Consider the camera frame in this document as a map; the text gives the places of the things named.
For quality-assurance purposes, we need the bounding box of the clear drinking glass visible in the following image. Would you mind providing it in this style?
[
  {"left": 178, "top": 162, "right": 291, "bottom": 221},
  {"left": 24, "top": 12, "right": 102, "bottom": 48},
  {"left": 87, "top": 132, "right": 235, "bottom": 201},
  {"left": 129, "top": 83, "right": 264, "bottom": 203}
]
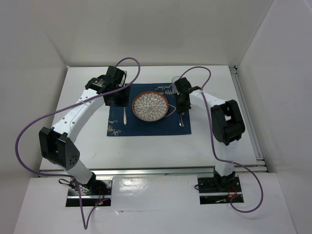
[{"left": 172, "top": 76, "right": 180, "bottom": 95}]

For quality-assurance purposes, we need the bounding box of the silver table knife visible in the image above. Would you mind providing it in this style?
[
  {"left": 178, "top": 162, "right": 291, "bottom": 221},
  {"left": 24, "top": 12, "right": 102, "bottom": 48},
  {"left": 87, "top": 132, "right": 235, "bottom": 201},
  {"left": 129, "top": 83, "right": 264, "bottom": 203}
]
[{"left": 178, "top": 113, "right": 184, "bottom": 128}]

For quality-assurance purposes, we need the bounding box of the silver fork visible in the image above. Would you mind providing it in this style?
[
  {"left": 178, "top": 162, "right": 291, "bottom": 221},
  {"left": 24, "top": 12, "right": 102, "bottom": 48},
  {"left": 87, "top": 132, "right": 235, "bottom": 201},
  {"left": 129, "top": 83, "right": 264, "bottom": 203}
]
[{"left": 123, "top": 107, "right": 127, "bottom": 125}]

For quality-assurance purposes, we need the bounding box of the blue fish placemat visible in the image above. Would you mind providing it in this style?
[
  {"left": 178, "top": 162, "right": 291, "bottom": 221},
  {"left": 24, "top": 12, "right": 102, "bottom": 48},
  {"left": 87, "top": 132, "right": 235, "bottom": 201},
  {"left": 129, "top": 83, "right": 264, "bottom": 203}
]
[{"left": 107, "top": 83, "right": 192, "bottom": 137}]

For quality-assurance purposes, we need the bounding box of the floral ceramic plate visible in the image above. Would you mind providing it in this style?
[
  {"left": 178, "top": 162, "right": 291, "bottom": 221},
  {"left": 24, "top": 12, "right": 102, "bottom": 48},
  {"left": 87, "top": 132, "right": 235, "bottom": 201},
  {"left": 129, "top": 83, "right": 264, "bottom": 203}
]
[{"left": 132, "top": 91, "right": 169, "bottom": 122}]

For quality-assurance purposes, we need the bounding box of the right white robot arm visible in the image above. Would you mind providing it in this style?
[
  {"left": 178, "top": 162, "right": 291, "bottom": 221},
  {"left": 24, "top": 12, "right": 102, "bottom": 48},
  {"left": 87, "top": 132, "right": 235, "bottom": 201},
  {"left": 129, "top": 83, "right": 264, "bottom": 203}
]
[{"left": 172, "top": 77, "right": 245, "bottom": 191}]

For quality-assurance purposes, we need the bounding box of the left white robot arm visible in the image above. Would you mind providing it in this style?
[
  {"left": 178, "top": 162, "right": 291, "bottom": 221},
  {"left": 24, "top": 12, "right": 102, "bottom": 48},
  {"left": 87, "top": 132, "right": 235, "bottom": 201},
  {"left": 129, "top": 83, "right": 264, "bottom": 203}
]
[{"left": 39, "top": 66, "right": 130, "bottom": 195}]

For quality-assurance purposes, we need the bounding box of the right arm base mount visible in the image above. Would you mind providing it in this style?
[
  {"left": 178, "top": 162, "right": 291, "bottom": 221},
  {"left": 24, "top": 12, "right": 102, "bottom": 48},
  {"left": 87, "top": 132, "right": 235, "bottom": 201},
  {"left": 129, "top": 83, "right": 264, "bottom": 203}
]
[{"left": 194, "top": 176, "right": 244, "bottom": 205}]

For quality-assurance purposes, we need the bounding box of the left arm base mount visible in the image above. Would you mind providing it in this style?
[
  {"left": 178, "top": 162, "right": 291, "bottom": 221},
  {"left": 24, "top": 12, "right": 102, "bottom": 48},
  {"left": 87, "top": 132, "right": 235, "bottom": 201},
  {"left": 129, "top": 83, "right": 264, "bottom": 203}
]
[{"left": 58, "top": 178, "right": 113, "bottom": 207}]

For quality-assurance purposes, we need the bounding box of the aluminium front rail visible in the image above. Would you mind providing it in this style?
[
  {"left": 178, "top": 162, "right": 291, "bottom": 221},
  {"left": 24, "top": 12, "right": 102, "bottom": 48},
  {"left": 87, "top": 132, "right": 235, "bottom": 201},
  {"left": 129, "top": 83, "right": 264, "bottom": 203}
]
[{"left": 41, "top": 165, "right": 268, "bottom": 176}]

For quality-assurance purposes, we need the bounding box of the aluminium rail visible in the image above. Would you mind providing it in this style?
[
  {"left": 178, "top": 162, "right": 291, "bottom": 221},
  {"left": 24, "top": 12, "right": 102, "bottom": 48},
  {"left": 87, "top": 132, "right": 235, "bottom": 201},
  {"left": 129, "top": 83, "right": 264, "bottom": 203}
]
[
  {"left": 41, "top": 165, "right": 268, "bottom": 176},
  {"left": 229, "top": 66, "right": 268, "bottom": 171}
]

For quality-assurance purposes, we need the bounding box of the aluminium right side rail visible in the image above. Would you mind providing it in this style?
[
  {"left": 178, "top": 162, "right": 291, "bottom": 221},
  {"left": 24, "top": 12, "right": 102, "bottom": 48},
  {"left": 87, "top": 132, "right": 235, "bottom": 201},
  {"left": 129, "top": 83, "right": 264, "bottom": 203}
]
[{"left": 229, "top": 66, "right": 268, "bottom": 171}]

